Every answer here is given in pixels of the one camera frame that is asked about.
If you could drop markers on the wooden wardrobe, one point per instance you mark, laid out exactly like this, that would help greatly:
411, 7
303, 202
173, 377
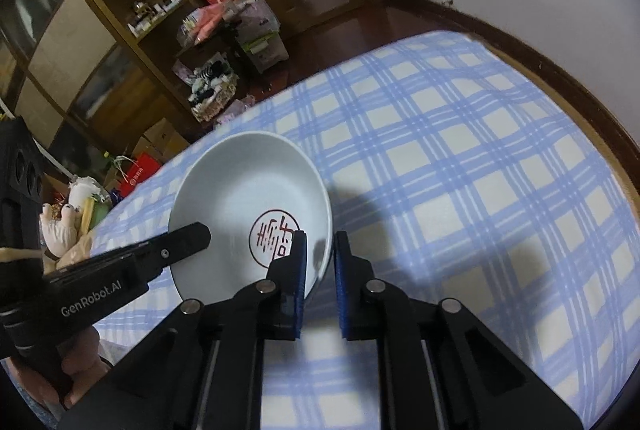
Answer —
55, 44

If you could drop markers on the translucent storage box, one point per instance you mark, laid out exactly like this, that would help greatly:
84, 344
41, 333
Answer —
265, 52

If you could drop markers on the green and yellow toy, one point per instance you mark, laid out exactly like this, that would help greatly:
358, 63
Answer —
97, 212

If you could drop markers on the white plush toy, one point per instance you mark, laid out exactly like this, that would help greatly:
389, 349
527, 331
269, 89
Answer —
62, 230

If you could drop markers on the blue grey cloth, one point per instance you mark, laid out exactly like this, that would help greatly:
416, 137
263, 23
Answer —
25, 400

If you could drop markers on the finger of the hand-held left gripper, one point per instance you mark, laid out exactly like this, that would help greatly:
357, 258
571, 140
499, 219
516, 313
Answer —
180, 242

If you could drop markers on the cardboard tray of packets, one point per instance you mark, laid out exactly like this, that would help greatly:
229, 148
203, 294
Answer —
235, 109

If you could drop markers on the person's left hand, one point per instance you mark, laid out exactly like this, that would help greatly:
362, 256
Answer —
85, 352

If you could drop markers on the brown cardboard box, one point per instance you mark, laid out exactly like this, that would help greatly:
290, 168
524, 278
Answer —
162, 139

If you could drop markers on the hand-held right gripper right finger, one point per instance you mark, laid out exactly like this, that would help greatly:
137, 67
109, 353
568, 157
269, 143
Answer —
342, 290

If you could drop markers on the blue checkered blanket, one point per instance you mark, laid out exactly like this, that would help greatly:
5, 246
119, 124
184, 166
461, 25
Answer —
450, 210

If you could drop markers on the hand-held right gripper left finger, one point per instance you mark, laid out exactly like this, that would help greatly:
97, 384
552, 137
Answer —
300, 290

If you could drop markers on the lace trimmed basket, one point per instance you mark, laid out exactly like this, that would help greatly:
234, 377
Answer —
215, 107

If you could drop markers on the red paper bag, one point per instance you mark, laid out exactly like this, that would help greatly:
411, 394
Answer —
140, 175

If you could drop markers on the pink packet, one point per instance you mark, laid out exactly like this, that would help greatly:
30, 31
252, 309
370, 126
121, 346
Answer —
207, 22

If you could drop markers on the red patterned bowl with seal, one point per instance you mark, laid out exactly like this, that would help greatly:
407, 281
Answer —
240, 190

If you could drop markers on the white plastic bag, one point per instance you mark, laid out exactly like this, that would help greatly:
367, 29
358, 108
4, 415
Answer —
260, 14

